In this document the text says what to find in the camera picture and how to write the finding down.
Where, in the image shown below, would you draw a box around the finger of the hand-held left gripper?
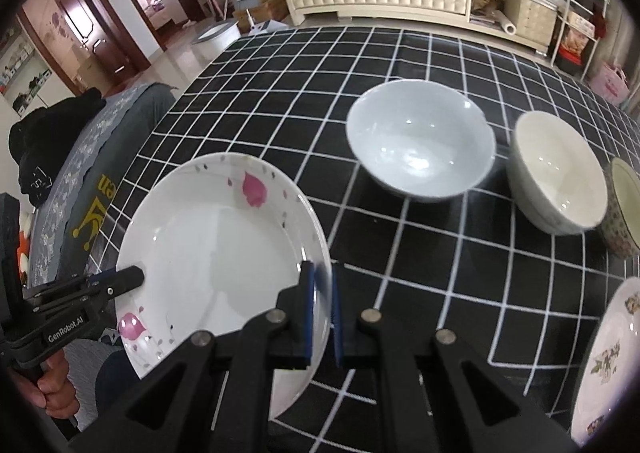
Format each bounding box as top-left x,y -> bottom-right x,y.
75,272 -> 121,290
30,266 -> 146,315

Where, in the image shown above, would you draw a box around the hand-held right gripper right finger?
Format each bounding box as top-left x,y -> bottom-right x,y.
330,262 -> 596,453

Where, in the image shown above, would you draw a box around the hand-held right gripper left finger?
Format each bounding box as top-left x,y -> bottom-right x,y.
67,260 -> 321,453

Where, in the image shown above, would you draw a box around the white plate with pink petals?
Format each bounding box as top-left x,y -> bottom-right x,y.
116,152 -> 333,421

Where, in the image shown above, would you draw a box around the white bowl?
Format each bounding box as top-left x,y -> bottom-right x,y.
346,79 -> 497,204

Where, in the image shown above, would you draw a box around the white plate with floral print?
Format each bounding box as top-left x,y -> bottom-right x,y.
570,277 -> 640,449

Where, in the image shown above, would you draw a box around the cream bowl with patterned outside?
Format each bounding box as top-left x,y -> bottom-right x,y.
600,158 -> 640,259

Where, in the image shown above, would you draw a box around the person's left hand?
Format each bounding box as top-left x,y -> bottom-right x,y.
10,350 -> 81,426

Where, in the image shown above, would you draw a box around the person's leg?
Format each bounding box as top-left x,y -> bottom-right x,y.
65,333 -> 166,439

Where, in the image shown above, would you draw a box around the grey blue floral cloth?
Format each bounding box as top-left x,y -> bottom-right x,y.
30,83 -> 151,294

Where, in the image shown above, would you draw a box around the dark cloth with yellow print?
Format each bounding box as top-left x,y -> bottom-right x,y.
62,83 -> 178,284

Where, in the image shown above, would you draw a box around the black garment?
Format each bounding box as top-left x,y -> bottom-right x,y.
7,87 -> 107,206

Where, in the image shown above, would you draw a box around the black white checked tablecloth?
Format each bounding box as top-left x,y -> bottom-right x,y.
116,25 -> 640,453

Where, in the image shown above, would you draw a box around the white round basin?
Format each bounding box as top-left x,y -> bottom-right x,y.
192,19 -> 242,64

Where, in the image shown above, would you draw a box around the cardboard boxes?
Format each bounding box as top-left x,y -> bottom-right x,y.
232,0 -> 289,32

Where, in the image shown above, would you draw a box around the white paper roll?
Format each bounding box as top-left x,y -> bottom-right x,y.
495,10 -> 517,37

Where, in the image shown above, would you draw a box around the white wall shelf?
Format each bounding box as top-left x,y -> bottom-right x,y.
0,23 -> 53,114

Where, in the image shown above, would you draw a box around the white wire shelf rack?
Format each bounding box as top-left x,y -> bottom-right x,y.
545,0 -> 617,80

